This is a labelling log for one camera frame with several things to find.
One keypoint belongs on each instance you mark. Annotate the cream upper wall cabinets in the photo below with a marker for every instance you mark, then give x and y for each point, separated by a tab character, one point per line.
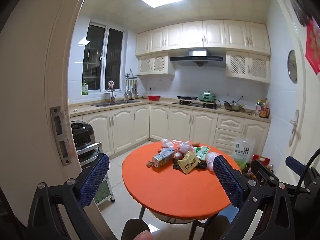
212	35

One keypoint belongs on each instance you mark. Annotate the cream door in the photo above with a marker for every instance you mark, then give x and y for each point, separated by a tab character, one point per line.
282	17

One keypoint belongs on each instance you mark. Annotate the red basin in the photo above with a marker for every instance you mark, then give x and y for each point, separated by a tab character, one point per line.
153	98

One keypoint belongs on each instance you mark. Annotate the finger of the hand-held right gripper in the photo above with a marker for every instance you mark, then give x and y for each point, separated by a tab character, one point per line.
262	171
294	165

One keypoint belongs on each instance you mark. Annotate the steel kitchen sink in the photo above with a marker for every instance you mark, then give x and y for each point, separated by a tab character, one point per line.
115	103

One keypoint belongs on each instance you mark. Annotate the green bottle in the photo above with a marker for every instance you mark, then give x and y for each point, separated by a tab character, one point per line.
84	88

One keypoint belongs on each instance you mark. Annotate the metal wok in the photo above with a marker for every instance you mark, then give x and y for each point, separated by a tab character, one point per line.
233	107

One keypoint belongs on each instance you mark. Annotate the crumpled clear plastic wrap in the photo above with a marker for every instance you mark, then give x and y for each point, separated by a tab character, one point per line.
210	161

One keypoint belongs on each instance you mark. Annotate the yellow snack packet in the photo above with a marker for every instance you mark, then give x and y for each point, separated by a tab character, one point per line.
187	165

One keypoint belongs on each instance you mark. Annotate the black range hood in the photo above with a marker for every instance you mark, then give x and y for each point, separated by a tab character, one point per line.
197	58

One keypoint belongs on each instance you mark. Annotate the cream base cabinets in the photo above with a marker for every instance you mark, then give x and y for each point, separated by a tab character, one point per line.
157	125

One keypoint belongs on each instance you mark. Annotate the black gas stove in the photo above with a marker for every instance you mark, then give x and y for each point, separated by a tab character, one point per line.
195	104

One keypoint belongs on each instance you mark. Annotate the large clear plastic bag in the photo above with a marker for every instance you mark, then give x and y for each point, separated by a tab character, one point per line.
183	148

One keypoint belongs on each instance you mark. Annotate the green checked packet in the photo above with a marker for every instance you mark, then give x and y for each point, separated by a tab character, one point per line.
202	152

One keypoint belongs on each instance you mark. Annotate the round metal wall clock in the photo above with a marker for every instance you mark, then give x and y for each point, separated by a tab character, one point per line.
292	65

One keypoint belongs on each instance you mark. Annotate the metal strike plate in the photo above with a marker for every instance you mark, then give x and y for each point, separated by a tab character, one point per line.
60	135

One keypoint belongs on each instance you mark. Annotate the cluster of condiment bottles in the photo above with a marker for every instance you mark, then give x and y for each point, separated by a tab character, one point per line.
263	108

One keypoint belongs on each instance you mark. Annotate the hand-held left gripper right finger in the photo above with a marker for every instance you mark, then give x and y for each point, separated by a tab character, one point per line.
227	182

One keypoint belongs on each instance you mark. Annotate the metal utensil rack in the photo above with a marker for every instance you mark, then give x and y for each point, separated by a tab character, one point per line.
133	77

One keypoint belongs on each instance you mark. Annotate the pink hanging cloth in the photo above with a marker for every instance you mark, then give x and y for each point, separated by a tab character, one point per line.
111	85

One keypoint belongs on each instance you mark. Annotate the black rice cooker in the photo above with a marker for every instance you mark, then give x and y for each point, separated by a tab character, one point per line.
81	135

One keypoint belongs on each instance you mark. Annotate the red door decoration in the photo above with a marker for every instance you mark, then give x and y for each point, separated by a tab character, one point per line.
313	47

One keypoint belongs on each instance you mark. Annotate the green electric pot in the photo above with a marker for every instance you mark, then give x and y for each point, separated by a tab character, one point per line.
207	97

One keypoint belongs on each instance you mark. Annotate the orange round table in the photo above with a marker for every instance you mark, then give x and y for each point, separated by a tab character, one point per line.
175	187

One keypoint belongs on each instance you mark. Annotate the small clear plastic bag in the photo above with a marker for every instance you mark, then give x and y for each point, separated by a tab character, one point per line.
167	143

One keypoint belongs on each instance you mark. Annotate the white green rice bag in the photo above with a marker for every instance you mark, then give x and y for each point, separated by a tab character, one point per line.
243	150

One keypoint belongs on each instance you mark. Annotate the metal faucet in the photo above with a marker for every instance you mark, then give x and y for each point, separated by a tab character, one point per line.
113	97

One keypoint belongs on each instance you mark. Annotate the black griddle pan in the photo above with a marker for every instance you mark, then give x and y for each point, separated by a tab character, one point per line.
187	97

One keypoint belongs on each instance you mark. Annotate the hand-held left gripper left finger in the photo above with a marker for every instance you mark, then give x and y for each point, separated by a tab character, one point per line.
95	180

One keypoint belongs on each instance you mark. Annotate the blue green drink carton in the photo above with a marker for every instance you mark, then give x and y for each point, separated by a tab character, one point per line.
163	158

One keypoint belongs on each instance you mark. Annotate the metal shelf cart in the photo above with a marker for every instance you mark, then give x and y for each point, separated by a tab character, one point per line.
90	150

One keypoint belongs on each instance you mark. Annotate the kitchen window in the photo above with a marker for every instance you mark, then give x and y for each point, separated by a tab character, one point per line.
95	57

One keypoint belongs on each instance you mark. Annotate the cream door frame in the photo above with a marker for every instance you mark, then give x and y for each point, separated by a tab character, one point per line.
37	55

